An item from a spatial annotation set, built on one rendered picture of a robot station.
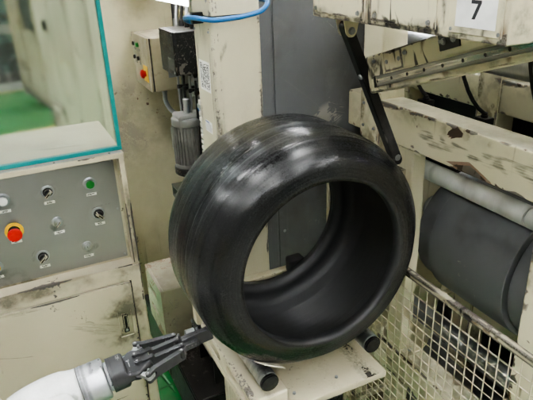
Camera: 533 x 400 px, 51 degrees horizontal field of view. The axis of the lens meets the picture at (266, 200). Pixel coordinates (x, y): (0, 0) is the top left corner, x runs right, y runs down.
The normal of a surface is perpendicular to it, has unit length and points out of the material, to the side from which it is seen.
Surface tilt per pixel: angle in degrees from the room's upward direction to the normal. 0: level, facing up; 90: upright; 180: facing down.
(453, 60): 90
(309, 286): 42
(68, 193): 90
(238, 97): 90
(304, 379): 0
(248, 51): 90
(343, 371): 0
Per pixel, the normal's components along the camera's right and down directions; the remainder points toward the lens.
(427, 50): -0.90, 0.21
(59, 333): 0.44, 0.35
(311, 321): -0.19, -0.86
